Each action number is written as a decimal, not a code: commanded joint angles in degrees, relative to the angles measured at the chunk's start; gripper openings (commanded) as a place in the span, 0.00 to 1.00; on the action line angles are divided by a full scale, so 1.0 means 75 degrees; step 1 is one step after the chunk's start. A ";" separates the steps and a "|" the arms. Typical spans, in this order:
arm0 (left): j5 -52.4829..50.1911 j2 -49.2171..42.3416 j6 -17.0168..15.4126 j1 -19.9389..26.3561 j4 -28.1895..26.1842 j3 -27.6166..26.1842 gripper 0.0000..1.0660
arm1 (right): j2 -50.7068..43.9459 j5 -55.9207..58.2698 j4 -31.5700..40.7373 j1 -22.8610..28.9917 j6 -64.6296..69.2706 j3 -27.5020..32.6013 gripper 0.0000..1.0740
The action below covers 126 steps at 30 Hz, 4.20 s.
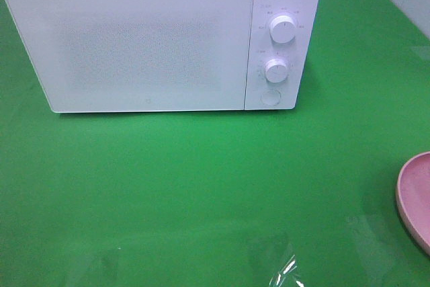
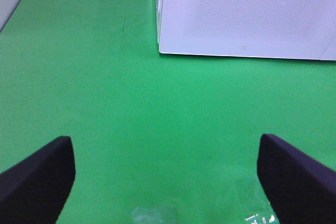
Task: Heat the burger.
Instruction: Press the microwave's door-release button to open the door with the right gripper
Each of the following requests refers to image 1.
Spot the round door release button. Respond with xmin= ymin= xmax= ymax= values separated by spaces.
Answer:
xmin=261 ymin=89 xmax=282 ymax=106

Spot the white microwave door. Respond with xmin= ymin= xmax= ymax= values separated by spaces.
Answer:
xmin=6 ymin=0 xmax=252 ymax=113

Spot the pink round plate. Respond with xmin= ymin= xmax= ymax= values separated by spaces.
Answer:
xmin=396 ymin=151 xmax=429 ymax=255

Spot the lower white microwave knob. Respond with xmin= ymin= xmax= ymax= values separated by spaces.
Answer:
xmin=265 ymin=58 xmax=288 ymax=83

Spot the white microwave knob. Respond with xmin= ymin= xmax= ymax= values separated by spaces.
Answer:
xmin=265 ymin=58 xmax=288 ymax=83
xmin=269 ymin=13 xmax=297 ymax=44

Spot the green table cloth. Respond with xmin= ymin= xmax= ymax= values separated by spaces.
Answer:
xmin=1 ymin=0 xmax=429 ymax=286

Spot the upper white microwave knob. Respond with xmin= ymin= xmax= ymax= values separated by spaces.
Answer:
xmin=269 ymin=13 xmax=297 ymax=44

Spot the clear plastic film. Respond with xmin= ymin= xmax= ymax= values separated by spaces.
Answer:
xmin=269 ymin=254 xmax=305 ymax=287

